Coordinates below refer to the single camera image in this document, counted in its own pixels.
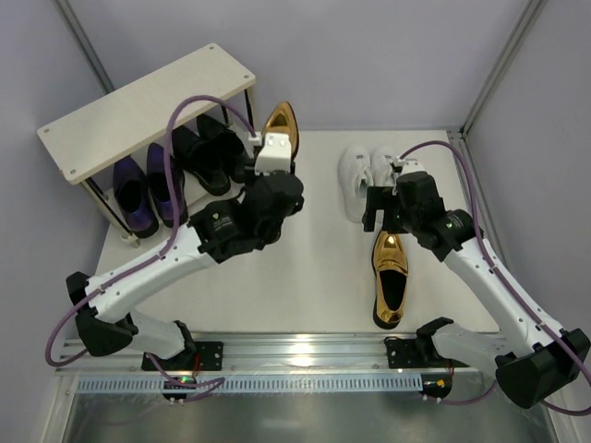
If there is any white sneaker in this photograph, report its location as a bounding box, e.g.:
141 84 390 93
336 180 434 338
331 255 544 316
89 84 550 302
337 146 374 223
370 146 397 186

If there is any gold loafer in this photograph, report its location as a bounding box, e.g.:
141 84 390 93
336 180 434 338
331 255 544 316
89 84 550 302
261 101 299 161
371 231 409 330

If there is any black loafer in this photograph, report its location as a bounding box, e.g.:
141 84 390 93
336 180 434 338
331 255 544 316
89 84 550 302
196 114 249 184
172 126 231 197

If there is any purple loafer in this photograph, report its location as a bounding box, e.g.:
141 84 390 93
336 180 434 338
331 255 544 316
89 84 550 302
113 156 159 239
146 143 188 228

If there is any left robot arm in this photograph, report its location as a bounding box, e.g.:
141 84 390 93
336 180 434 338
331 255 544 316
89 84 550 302
66 174 304 364

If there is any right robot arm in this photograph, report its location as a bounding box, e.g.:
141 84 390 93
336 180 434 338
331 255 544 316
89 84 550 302
363 171 590 409

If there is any white two-tier shoe shelf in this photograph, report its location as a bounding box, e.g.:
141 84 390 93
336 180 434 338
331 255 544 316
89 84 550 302
37 43 256 246

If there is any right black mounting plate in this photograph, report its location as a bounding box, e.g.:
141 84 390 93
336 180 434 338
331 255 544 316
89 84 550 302
384 337 467 369

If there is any black mounting plate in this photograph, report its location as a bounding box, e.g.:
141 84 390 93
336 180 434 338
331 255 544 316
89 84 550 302
384 337 467 369
141 341 223 372

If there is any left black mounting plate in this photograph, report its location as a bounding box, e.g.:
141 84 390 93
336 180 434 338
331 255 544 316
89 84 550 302
141 341 223 372

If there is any right black controller board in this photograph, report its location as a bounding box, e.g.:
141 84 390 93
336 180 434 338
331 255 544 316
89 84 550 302
419 377 452 401

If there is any black controller board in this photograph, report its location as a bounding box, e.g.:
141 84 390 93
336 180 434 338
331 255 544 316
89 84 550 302
163 376 196 406
419 377 452 401

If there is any left black controller board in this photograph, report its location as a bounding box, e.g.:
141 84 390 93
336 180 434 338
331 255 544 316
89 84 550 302
163 376 196 406

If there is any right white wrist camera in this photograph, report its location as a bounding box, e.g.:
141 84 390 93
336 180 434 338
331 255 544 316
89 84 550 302
390 157 425 181

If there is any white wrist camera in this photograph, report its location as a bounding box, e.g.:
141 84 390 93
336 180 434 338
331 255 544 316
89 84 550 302
390 157 425 181
247 132 292 175

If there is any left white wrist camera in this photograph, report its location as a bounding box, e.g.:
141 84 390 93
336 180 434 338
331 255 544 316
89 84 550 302
247 132 292 175

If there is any right aluminium floor rail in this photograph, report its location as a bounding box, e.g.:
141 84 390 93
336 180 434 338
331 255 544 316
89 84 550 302
446 128 507 265

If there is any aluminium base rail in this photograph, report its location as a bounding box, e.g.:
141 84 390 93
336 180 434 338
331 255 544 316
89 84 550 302
54 332 509 376

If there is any slotted grey cable duct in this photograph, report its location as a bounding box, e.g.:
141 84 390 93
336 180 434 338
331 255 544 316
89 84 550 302
76 372 422 394

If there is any right aluminium frame post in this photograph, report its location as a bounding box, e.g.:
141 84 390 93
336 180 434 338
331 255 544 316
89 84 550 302
460 0 548 138

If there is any aluminium frame post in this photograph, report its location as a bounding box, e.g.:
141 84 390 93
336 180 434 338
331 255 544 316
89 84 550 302
53 0 115 94
460 0 548 138

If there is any left aluminium frame post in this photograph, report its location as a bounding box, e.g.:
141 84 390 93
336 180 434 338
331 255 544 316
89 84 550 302
53 0 115 94

